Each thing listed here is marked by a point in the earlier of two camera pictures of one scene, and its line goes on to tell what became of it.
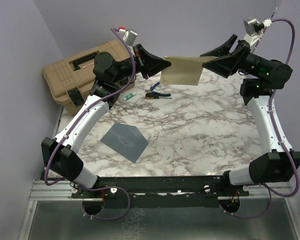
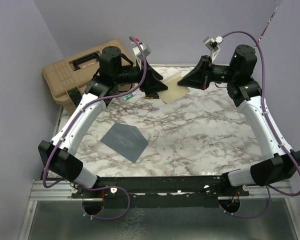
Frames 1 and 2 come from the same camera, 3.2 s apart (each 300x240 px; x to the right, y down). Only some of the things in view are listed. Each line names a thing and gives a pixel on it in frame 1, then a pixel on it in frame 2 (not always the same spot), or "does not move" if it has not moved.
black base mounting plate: (174, 191) does not move
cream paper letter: (184, 70) -> (173, 90)
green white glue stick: (129, 96) does not move
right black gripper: (227, 65) -> (199, 77)
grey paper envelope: (126, 139) does not move
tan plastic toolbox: (71, 79) does not move
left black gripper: (152, 64) -> (149, 83)
